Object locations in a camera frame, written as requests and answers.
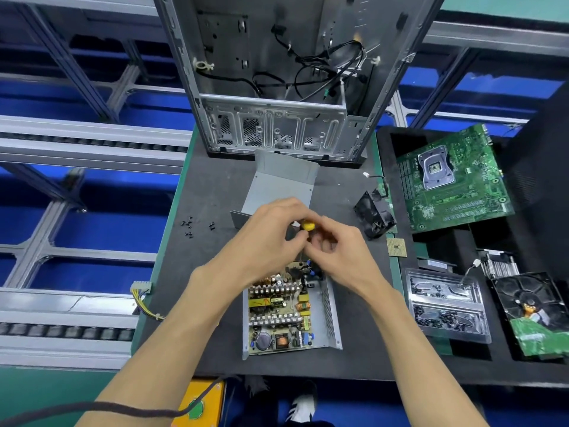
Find person's left hand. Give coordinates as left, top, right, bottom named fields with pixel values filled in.
left=191, top=197, right=312, bottom=303

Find person's right hand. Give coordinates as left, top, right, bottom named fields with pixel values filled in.
left=298, top=213, right=392, bottom=299

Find yellow handled screwdriver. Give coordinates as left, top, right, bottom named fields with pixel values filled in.
left=289, top=218, right=319, bottom=235

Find power supply metal base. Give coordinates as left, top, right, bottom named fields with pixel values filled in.
left=242, top=271, right=343, bottom=361

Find small black screws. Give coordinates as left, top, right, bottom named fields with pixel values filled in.
left=178, top=216, right=219, bottom=238

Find person's left forearm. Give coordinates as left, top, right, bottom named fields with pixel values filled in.
left=75, top=289, right=232, bottom=427

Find person's right forearm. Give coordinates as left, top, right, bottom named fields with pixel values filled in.
left=365, top=280, right=485, bottom=427

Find grey power supply cover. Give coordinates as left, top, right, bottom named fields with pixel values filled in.
left=231, top=151, right=319, bottom=230

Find person's right shoe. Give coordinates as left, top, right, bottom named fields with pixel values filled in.
left=286, top=391, right=317, bottom=423

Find black cooling fan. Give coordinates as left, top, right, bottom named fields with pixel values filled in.
left=354, top=189, right=397, bottom=239

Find black foam work mat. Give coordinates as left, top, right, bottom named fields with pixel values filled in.
left=133, top=129, right=414, bottom=383

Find clear plastic screw tray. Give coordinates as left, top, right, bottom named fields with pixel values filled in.
left=402, top=266, right=493, bottom=345

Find silver computer tower chassis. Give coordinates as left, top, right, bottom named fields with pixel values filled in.
left=151, top=0, right=446, bottom=165

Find green motherboard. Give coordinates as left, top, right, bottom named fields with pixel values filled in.
left=395, top=124, right=517, bottom=234

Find silver heatsink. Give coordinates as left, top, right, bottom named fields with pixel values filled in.
left=475, top=248, right=521, bottom=279

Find yellow button box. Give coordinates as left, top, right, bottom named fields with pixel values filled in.
left=173, top=378, right=223, bottom=427

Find black hard disk drive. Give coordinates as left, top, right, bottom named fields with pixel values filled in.
left=491, top=271, right=569, bottom=359

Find black foam parts tray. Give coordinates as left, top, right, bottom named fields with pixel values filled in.
left=378, top=84, right=569, bottom=388

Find aluminium conveyor frame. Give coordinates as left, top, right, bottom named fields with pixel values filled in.
left=0, top=0, right=569, bottom=370

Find thin black cable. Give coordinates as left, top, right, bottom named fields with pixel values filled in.
left=0, top=378, right=236, bottom=419

